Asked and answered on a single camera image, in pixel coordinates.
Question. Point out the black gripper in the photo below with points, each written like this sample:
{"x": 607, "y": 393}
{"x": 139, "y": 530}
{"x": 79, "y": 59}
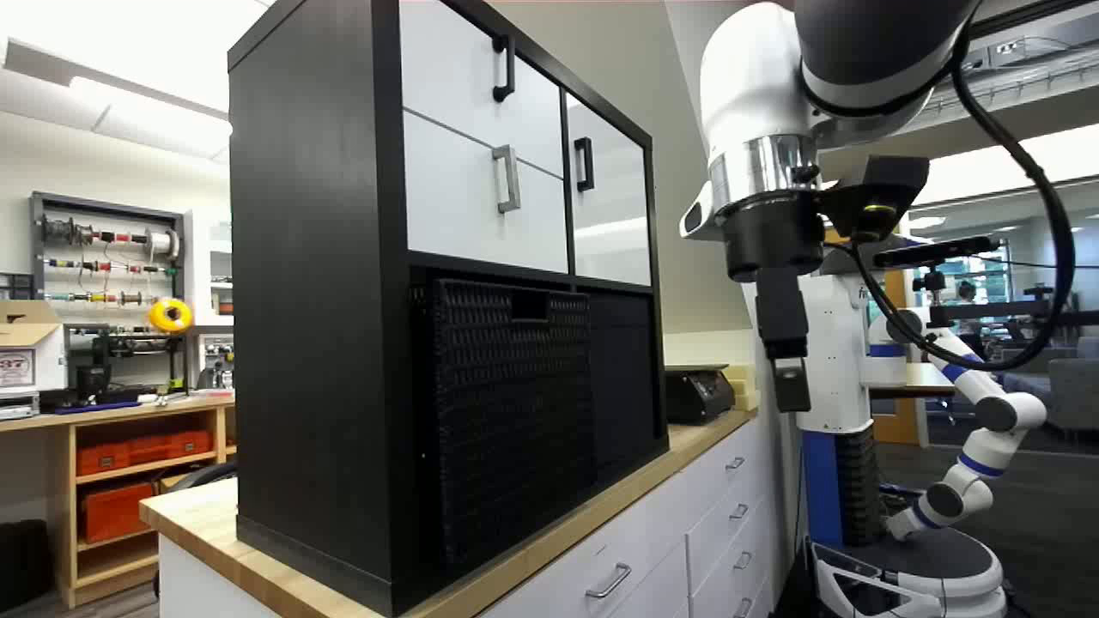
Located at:
{"x": 775, "y": 236}

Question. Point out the black woven storage bin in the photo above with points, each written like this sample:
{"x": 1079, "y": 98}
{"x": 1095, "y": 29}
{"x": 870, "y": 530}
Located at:
{"x": 503, "y": 424}
{"x": 623, "y": 384}

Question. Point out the white blue jointed robot arm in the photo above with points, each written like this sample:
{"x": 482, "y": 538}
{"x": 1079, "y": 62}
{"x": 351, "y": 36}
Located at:
{"x": 982, "y": 415}

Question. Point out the blue white mobile robot base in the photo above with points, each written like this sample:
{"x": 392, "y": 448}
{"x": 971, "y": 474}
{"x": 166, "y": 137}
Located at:
{"x": 831, "y": 459}

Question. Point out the white grey Franka robot arm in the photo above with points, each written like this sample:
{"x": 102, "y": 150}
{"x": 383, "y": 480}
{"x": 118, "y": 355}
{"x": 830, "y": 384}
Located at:
{"x": 758, "y": 81}

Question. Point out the white base cabinet with drawers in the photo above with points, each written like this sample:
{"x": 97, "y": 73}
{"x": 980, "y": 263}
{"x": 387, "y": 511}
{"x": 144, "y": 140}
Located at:
{"x": 674, "y": 538}

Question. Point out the black cube shelf cabinet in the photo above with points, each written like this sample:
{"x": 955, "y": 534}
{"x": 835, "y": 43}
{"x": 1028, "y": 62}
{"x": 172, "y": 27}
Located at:
{"x": 310, "y": 321}

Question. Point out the long red storage bin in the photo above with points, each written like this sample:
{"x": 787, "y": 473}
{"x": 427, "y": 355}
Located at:
{"x": 143, "y": 451}

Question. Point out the square red storage bin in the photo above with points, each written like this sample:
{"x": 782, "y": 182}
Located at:
{"x": 113, "y": 513}

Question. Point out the black floor bin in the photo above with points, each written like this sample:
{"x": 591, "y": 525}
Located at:
{"x": 22, "y": 567}

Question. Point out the black desktop device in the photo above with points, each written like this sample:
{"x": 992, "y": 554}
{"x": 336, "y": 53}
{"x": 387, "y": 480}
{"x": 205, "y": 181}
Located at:
{"x": 696, "y": 398}

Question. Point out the wooden background table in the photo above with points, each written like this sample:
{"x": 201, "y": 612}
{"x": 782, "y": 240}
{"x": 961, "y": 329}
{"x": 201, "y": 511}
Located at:
{"x": 910, "y": 378}

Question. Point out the black sensor bar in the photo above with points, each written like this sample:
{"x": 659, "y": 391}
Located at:
{"x": 931, "y": 252}

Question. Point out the yellow spool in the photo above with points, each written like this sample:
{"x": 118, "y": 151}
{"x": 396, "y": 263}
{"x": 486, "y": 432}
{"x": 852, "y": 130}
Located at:
{"x": 172, "y": 319}

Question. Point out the black benchtop machine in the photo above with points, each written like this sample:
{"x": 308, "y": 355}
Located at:
{"x": 91, "y": 374}

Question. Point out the wooden workbench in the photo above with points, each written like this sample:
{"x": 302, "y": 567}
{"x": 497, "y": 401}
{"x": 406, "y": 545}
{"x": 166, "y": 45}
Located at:
{"x": 57, "y": 502}

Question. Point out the cardboard box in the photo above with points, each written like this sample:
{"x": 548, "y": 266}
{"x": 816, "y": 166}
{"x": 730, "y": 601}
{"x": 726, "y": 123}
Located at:
{"x": 28, "y": 331}

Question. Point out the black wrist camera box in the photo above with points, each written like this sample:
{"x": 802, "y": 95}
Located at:
{"x": 878, "y": 192}

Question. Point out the grey wall tool organizer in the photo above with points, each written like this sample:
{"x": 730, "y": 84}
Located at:
{"x": 107, "y": 252}

